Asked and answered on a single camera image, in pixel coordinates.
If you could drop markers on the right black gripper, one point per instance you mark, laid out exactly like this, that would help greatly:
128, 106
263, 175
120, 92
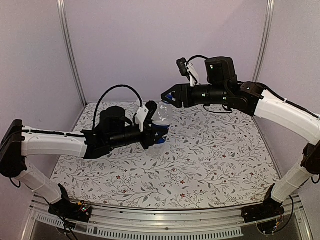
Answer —
179, 89

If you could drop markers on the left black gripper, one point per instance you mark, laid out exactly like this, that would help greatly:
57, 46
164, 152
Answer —
149, 134

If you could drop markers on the clear plastic Pepsi bottle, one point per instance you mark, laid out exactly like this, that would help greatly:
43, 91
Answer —
163, 116

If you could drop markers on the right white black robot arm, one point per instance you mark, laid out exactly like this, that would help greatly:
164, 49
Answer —
256, 100

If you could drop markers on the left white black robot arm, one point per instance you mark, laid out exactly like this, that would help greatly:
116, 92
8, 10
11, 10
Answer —
113, 131

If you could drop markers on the floral patterned table mat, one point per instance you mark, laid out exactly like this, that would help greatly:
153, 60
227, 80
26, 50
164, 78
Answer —
210, 160

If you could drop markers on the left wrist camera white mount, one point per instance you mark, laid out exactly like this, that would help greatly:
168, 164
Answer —
145, 113

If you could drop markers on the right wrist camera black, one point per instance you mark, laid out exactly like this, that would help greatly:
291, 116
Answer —
187, 70

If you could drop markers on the aluminium front rail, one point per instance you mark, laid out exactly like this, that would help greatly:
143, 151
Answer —
123, 223

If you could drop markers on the right aluminium frame post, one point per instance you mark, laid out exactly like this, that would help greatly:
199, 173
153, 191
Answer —
265, 39

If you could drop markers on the aluminium frame post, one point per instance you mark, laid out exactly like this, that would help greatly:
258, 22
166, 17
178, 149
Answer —
61, 7
265, 39

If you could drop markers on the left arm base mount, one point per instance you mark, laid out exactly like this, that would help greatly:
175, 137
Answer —
64, 208

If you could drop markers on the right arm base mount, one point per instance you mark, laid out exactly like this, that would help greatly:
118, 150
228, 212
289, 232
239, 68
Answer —
267, 215

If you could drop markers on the left aluminium frame post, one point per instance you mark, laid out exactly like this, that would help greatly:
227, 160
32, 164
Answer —
61, 7

